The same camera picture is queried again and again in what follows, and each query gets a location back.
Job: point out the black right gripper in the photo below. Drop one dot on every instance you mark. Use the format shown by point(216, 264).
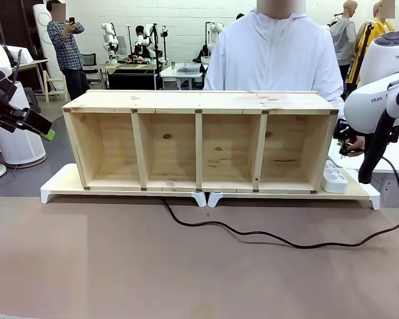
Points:
point(345, 130)

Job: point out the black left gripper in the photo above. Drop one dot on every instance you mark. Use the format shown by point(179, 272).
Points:
point(1, 103)

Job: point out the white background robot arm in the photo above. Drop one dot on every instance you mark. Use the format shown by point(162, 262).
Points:
point(110, 40)

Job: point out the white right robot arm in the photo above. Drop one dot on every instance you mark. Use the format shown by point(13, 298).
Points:
point(369, 99)

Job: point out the person's left hand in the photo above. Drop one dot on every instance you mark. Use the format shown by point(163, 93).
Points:
point(357, 145)

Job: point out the white cylindrical air purifier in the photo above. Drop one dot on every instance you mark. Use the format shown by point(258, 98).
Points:
point(20, 149)

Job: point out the white power strip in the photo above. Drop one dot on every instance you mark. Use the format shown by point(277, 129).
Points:
point(334, 181)

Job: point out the small wooden stool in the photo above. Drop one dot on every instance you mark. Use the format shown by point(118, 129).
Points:
point(54, 84)

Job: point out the wooden riser with white legs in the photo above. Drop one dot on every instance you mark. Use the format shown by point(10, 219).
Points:
point(63, 186)
point(359, 191)

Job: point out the white side table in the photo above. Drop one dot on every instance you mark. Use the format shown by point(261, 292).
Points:
point(392, 156)

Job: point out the light wooden background desk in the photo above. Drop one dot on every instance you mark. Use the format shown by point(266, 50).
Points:
point(30, 64)

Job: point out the person in plaid shirt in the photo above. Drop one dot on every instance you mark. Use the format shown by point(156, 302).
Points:
point(66, 56)

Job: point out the black mesh office chair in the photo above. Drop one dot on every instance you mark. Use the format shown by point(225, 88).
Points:
point(89, 63)

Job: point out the tall white standing air conditioner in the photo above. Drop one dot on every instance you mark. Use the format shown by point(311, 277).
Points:
point(43, 36)

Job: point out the dark background work table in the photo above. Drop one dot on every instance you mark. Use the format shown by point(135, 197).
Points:
point(129, 74)

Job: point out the mannequin in yellow jacket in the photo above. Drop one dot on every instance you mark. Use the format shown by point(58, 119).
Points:
point(364, 43)

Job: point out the mannequin in grey hoodie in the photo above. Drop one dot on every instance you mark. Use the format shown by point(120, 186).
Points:
point(343, 36)

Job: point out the person in white hoodie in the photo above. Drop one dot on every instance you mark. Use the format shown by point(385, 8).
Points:
point(272, 53)

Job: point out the seated black-haired background person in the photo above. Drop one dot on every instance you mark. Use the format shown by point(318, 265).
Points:
point(139, 33)

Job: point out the four-compartment wooden shelf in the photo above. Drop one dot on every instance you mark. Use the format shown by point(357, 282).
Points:
point(199, 101)

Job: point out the white background table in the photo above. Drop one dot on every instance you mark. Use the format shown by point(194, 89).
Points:
point(183, 71)

